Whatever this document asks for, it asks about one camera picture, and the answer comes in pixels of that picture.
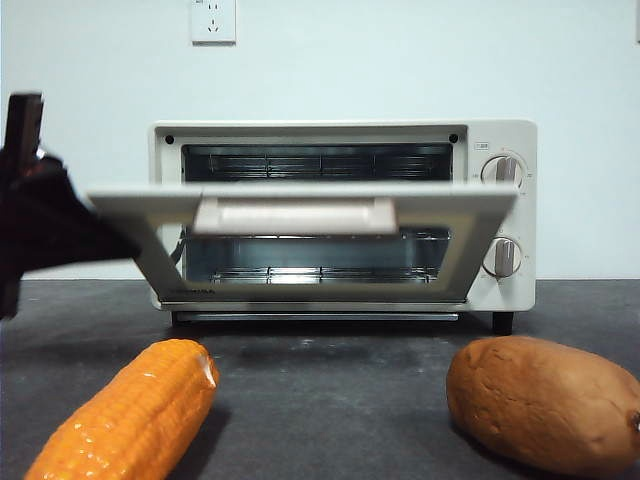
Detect brown sweet potato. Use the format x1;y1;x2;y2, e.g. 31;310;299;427
445;335;640;475

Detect round timer knob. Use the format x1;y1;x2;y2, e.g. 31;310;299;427
488;237;524;279

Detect white toaster oven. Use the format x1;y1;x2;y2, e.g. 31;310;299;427
148;118;539;326

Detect orange corn cob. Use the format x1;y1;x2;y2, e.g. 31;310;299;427
23;338;221;480

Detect white wall socket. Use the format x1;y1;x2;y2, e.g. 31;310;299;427
190;0;238;47

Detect metal heater guard grille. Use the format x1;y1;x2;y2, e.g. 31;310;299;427
209;153;434;177

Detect wire oven rack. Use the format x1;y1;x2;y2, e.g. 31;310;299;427
212;264;434;286

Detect round temperature knob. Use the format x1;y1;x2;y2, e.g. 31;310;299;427
480;154;526;192

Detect white glass oven door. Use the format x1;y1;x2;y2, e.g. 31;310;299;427
85;182;519;304

